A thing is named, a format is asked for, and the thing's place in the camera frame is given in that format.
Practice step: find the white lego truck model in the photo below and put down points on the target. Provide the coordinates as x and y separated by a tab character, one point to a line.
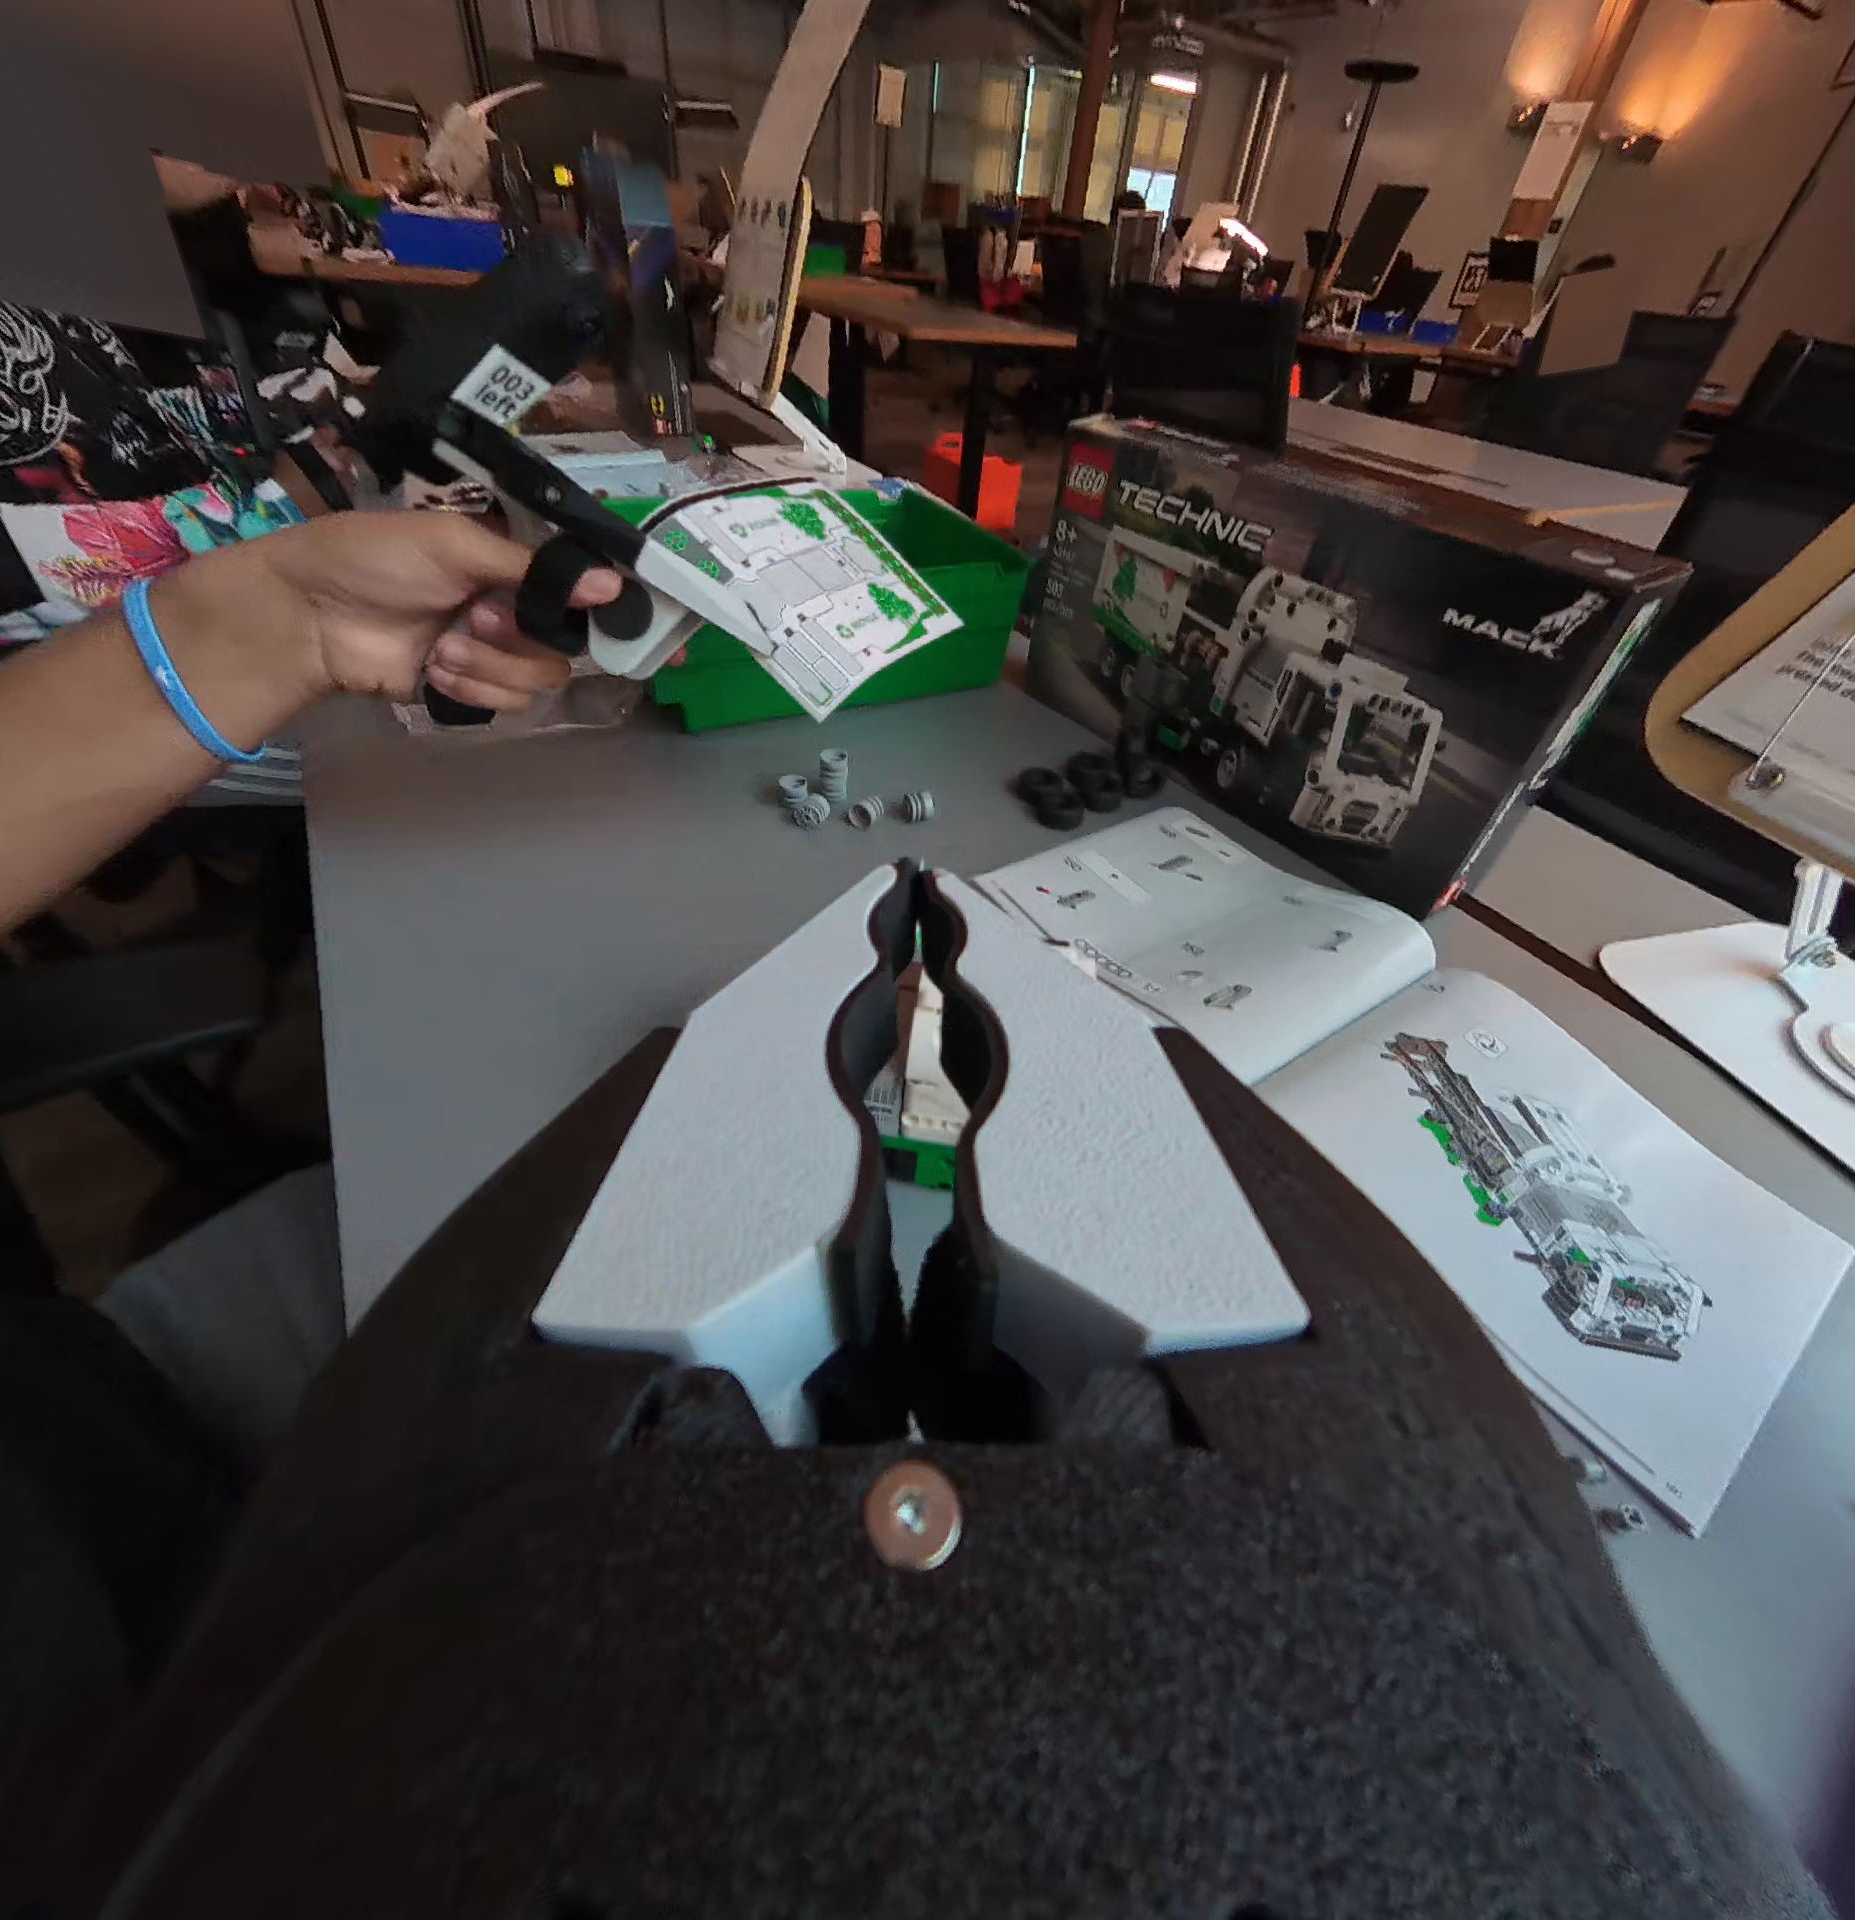
913	1104

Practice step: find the person's left hand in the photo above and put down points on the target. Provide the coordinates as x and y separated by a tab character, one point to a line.
387	599

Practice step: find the pile of black tyres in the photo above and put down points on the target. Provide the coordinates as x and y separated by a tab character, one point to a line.
1063	802

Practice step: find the dark lego set box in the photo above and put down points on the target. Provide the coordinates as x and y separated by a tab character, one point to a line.
1317	674

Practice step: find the clear plastic bag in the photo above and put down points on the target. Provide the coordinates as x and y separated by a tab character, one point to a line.
568	717

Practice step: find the person's left forearm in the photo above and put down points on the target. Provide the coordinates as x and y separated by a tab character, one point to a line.
72	810

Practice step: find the orange crate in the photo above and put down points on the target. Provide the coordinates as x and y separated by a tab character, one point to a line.
972	481

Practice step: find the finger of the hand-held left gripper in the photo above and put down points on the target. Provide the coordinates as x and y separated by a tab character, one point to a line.
695	589

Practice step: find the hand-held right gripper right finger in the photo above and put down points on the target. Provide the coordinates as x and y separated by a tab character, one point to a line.
1138	1184

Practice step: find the green plastic bin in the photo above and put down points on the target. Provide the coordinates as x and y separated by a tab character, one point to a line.
929	674

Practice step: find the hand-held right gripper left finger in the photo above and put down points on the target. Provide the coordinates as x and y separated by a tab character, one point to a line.
704	1184

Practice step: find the group of grey wheel rims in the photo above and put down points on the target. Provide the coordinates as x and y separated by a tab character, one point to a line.
833	772

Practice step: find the green tree sticker sheet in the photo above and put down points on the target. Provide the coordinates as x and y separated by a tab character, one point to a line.
807	587

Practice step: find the printed instruction sheet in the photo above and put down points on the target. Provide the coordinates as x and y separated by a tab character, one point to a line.
1827	662

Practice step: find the open instruction booklet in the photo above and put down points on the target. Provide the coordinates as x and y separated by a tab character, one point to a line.
1542	1201

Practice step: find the blue wristband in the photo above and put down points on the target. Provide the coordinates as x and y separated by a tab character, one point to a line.
178	689

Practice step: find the background desk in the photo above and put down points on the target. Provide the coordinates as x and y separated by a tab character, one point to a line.
942	324

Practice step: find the wooden document stand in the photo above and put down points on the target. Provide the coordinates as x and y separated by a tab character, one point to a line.
1736	990
762	301

